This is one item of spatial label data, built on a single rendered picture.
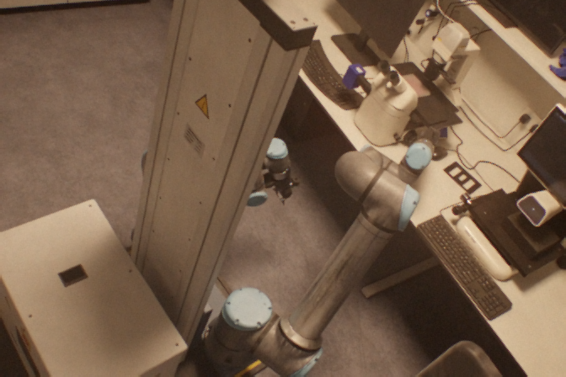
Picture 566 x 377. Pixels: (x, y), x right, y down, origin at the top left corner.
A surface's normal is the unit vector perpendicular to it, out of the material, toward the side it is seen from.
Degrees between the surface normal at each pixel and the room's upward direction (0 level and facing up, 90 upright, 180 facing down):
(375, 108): 91
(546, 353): 0
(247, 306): 5
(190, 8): 90
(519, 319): 0
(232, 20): 90
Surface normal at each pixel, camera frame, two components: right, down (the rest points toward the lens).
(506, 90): -0.83, 0.21
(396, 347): 0.28, -0.65
